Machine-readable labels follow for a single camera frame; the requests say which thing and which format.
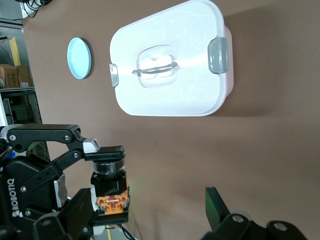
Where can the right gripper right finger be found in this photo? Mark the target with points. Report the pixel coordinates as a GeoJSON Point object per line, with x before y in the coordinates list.
{"type": "Point", "coordinates": [225, 222]}

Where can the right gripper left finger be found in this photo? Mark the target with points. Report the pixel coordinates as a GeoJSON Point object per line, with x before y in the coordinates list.
{"type": "Point", "coordinates": [67, 220]}

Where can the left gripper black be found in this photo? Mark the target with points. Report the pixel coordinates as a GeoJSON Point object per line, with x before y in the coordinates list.
{"type": "Point", "coordinates": [17, 175]}

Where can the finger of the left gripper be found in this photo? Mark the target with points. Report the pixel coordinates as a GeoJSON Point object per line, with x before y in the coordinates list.
{"type": "Point", "coordinates": [112, 217]}

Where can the grey metal shelf rack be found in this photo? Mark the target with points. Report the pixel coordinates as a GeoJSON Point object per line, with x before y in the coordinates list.
{"type": "Point", "coordinates": [25, 107]}

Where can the brown table mat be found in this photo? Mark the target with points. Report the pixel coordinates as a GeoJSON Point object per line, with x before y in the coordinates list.
{"type": "Point", "coordinates": [225, 162]}

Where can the cardboard box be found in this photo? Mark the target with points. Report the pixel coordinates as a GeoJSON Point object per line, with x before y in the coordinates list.
{"type": "Point", "coordinates": [23, 76]}
{"type": "Point", "coordinates": [8, 76]}

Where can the light blue plate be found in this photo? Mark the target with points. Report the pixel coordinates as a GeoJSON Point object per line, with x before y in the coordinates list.
{"type": "Point", "coordinates": [78, 58]}

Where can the yellow flat panel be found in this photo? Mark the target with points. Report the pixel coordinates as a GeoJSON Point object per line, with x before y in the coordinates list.
{"type": "Point", "coordinates": [15, 51]}

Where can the white lidded storage box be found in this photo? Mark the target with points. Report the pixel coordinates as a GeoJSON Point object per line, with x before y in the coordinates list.
{"type": "Point", "coordinates": [175, 95]}

